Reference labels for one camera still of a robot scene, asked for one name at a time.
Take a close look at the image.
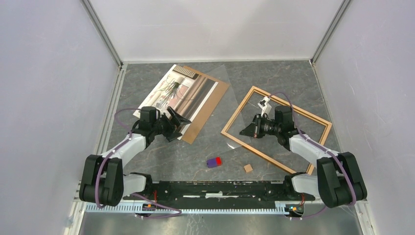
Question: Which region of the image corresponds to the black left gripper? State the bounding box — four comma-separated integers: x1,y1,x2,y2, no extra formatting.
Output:
151,107,190,142

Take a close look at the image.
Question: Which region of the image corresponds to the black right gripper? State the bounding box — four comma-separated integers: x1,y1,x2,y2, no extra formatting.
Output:
239,114,280,139

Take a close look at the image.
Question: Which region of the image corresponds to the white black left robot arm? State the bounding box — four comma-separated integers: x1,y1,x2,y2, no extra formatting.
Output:
79,106,191,209

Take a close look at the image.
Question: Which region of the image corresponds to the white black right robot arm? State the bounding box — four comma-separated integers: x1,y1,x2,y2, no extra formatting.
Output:
239,96,368,208

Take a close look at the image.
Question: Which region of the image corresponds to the printed photo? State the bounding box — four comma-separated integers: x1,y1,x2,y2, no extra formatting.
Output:
139,65,219,121

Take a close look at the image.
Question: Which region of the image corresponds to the small wooden cube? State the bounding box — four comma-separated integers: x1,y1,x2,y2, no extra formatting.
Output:
244,164,253,173

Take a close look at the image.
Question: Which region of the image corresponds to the purple red block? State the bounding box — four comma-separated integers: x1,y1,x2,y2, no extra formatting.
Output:
206,157,222,168

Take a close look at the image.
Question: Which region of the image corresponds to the brown backing board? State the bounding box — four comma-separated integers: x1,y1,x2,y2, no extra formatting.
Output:
181,66,230,144

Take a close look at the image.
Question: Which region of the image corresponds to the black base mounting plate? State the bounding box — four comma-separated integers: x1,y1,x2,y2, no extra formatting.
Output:
141,181,316,210

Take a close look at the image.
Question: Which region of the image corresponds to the wooden picture frame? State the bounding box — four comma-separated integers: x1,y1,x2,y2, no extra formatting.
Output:
221,86,332,174

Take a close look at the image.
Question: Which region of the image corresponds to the white slotted cable duct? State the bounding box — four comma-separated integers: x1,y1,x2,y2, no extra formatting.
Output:
85,202,289,215

